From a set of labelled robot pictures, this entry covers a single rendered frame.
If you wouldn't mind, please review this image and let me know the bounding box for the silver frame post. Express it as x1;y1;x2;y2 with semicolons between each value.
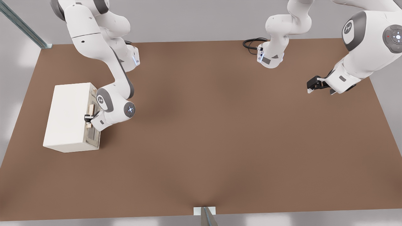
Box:
0;0;53;50
193;206;219;226

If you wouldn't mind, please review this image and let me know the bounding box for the white oven box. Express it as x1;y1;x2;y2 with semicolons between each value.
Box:
43;82;98;153

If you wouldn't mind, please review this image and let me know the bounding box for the black cable loop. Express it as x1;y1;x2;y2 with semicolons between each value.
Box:
242;37;269;56

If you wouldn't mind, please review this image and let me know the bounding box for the oven door with pale handle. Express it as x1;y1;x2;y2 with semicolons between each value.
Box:
83;83;101;150

